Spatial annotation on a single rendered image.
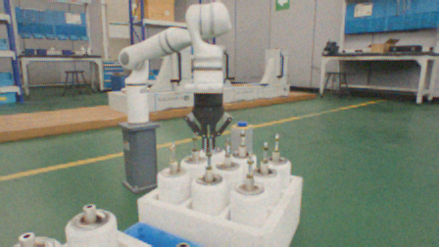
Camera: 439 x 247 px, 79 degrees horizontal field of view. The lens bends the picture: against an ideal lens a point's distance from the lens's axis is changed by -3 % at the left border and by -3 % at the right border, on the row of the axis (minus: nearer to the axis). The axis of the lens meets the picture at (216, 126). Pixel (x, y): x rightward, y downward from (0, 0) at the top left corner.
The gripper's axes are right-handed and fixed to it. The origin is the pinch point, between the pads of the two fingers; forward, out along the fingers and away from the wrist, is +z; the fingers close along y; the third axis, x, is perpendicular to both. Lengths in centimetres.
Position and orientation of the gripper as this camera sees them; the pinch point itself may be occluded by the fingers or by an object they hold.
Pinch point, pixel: (209, 144)
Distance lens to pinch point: 72.9
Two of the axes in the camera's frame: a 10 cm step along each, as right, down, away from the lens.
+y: -9.9, -0.3, 1.4
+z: 0.0, 9.8, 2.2
